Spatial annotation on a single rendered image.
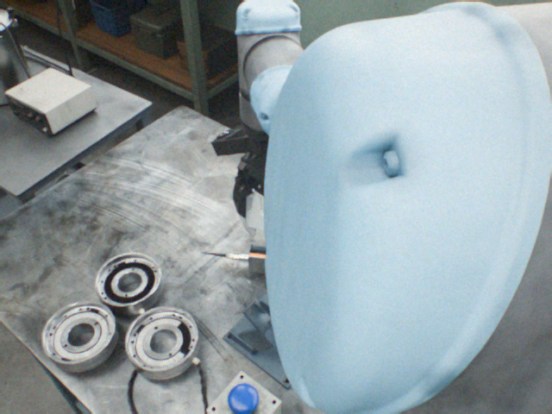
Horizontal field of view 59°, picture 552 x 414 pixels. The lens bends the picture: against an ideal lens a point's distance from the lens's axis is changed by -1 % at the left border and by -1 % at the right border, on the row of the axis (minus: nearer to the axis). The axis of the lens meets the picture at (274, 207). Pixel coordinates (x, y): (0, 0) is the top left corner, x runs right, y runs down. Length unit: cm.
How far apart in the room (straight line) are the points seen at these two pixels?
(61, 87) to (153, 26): 113
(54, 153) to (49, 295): 56
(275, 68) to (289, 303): 37
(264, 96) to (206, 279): 44
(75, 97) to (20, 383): 92
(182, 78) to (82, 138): 109
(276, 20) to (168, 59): 202
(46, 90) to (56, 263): 65
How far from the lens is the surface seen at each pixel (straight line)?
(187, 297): 84
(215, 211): 96
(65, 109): 142
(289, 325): 16
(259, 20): 58
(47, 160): 136
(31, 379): 181
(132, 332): 79
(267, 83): 50
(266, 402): 70
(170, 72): 247
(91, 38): 289
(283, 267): 17
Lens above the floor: 149
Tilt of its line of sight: 46 degrees down
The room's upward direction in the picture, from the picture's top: straight up
